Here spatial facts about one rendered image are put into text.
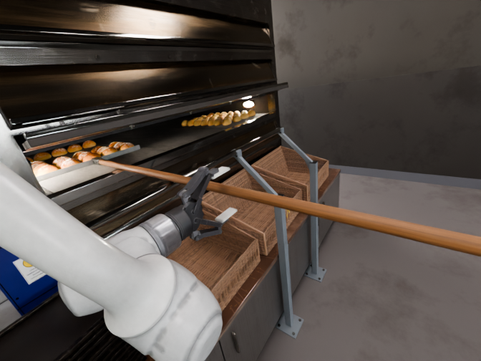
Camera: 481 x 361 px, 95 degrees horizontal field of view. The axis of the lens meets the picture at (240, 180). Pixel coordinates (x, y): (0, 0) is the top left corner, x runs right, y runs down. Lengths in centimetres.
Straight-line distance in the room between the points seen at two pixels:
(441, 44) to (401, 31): 40
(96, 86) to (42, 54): 18
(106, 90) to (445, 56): 312
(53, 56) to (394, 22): 312
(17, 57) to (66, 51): 15
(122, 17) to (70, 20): 22
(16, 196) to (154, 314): 19
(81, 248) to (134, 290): 7
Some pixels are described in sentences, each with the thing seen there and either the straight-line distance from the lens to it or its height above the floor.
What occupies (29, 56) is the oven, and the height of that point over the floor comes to 165.
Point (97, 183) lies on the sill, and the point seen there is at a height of 117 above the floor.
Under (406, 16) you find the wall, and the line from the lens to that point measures 339.
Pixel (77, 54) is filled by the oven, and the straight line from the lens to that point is 115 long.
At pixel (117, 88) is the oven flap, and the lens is 118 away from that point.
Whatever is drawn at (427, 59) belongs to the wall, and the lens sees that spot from 335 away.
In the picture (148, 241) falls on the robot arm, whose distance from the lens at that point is 48.
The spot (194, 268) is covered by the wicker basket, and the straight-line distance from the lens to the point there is 132.
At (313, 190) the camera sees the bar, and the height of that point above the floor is 76.
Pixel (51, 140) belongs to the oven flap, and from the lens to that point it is 93.
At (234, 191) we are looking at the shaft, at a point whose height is 120.
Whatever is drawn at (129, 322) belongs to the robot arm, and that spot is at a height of 123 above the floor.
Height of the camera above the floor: 147
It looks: 23 degrees down
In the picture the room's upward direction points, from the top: 9 degrees counter-clockwise
